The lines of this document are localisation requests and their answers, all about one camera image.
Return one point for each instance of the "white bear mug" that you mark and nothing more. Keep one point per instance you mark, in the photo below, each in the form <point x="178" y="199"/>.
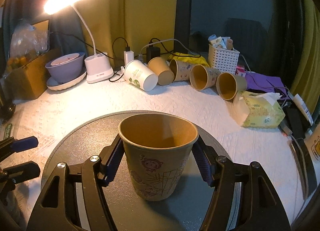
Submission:
<point x="312" y="144"/>

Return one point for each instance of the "clear plastic bag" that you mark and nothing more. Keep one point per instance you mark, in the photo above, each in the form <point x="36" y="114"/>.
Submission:
<point x="28" y="38"/>

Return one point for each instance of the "purple cloth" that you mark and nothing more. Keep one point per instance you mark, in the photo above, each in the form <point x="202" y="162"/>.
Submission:
<point x="261" y="83"/>

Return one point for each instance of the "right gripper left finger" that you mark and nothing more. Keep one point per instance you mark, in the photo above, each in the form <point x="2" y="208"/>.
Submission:
<point x="57" y="207"/>

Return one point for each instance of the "black smartphone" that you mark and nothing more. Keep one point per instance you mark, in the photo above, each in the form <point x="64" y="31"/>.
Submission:
<point x="308" y="170"/>

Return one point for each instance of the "white tube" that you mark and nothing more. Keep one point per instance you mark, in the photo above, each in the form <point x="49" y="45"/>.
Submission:
<point x="299" y="102"/>

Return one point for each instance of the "plain brown paper cup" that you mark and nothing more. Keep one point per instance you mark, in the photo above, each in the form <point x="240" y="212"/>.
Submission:
<point x="160" y="67"/>

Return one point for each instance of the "white printed paper cup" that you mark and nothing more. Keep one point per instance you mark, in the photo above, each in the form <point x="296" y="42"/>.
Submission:
<point x="140" y="75"/>

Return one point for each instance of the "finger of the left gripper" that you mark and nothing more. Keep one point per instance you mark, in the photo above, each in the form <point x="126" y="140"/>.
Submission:
<point x="11" y="145"/>
<point x="19" y="173"/>

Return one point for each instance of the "yellow curtain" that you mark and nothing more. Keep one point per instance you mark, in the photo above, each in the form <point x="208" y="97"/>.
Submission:
<point x="306" y="82"/>

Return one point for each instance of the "floral printed paper cup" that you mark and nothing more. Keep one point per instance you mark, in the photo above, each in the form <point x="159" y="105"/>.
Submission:
<point x="157" y="147"/>

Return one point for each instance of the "purple bowl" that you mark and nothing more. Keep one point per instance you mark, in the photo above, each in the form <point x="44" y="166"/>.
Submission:
<point x="66" y="67"/>

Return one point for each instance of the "yellow plastic bag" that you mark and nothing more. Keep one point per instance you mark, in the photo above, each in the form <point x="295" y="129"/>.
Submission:
<point x="189" y="58"/>

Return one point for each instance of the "cardboard box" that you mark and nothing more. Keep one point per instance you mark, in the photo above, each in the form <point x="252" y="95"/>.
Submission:
<point x="25" y="77"/>

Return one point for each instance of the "brown paper cup rightmost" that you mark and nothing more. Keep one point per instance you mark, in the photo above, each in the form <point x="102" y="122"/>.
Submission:
<point x="228" y="85"/>

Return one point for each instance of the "black charger plug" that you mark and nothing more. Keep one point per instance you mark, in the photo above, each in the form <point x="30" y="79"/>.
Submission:
<point x="152" y="52"/>

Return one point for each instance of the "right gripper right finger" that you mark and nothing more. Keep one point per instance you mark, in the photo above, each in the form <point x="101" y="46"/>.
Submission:
<point x="260" y="206"/>

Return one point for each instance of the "white charger plug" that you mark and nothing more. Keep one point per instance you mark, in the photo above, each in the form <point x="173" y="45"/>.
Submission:
<point x="128" y="57"/>

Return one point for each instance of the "pink small box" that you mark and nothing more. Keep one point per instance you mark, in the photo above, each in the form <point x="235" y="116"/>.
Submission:
<point x="240" y="71"/>

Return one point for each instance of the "yellow tissue pack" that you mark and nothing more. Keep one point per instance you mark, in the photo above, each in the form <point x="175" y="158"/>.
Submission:
<point x="255" y="110"/>

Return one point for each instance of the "white plastic basket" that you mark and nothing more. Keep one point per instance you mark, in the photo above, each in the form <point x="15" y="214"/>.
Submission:
<point x="222" y="59"/>

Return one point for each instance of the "cartoon paper cup lying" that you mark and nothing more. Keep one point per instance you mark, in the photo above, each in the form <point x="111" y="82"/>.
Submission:
<point x="180" y="69"/>

